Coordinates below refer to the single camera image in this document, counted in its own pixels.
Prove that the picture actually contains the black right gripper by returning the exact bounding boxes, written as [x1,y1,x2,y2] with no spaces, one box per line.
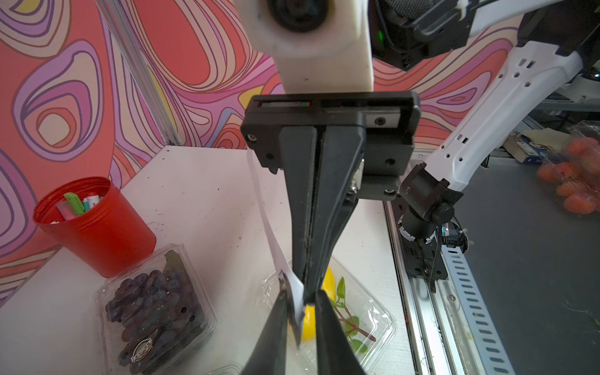
[241,92,421,303]

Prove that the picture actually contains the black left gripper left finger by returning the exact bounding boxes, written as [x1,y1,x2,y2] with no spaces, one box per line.
[242,290,288,375]

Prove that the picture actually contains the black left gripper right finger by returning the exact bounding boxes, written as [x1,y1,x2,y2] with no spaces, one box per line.
[315,290,366,375]

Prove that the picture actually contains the white sticker sheet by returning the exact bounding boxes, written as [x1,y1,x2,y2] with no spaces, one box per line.
[246,149,306,346]

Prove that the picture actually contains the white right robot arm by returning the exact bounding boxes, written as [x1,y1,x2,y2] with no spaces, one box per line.
[235,1,599,304]

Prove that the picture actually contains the clamshell with yellow fruit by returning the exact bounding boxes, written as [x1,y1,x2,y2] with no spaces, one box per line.
[259,257,396,374]

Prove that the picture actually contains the clamshell of red fruit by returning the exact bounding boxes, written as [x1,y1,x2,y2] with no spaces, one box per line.
[537,120,599,217]

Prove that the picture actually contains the small clamshell dark grapes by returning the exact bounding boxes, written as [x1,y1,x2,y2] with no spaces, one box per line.
[94,244,217,374]

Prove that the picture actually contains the red plastic cup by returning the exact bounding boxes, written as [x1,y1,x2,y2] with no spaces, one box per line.
[33,177,156,278]

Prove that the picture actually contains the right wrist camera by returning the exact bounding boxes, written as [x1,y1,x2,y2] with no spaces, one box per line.
[234,1,374,95]

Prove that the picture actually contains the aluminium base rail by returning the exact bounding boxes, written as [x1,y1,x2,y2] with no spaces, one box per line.
[384,199,514,374]

